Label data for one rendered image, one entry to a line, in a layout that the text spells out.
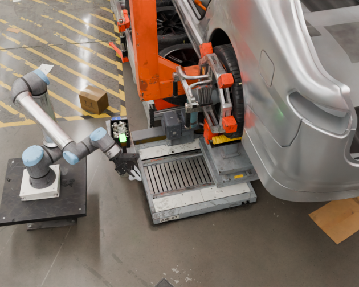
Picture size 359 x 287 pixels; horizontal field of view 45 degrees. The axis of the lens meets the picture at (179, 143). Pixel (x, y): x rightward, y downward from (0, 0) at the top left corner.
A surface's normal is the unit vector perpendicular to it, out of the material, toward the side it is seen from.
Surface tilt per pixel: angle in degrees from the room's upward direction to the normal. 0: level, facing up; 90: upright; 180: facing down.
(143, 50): 90
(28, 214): 0
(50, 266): 0
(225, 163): 0
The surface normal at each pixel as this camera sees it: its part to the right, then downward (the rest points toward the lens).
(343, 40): 0.01, -0.67
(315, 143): -0.42, 0.64
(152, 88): 0.25, 0.70
